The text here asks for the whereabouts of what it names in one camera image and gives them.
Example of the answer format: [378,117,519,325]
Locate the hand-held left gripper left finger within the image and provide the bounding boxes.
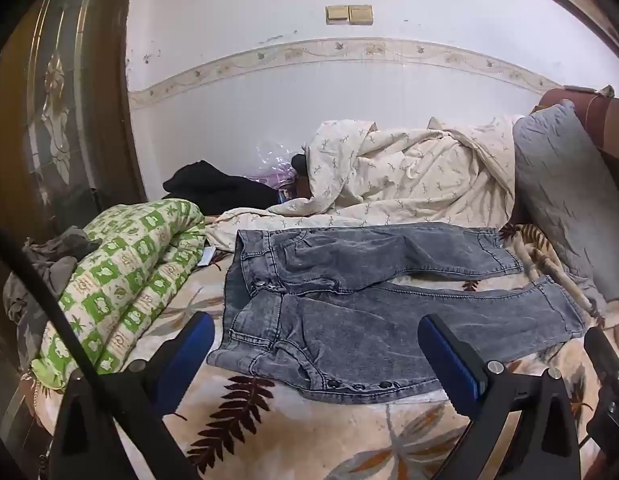
[48,311,216,480]

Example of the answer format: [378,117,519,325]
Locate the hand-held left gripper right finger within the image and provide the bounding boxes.
[418,314,583,480]

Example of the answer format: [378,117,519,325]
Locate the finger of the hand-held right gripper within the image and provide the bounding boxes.
[584,327,619,392]

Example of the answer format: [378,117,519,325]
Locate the grey denim pants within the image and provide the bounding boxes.
[207,221,587,405]

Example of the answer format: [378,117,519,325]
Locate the green patterned quilt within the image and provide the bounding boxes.
[30,198,208,391]

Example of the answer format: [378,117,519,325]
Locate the leaf print blanket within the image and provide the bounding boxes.
[20,222,619,480]

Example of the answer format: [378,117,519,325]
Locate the grey crumpled clothing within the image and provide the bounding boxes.
[2,226,100,371]

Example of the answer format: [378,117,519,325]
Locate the black clothing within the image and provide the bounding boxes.
[162,160,290,216]

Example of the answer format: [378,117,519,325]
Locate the grey quilted pillow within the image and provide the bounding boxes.
[513,99,619,311]

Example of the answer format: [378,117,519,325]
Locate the cream patterned duvet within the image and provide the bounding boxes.
[206,116,525,253]

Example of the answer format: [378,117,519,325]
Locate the clear plastic bag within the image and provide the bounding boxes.
[254,142,300,192]

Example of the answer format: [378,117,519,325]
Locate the beige cloth strip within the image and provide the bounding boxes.
[562,84,616,100]

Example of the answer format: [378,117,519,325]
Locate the brown wardrobe with glass door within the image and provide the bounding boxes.
[0,0,149,461]

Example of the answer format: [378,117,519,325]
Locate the black cable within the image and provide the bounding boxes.
[0,222,200,480]

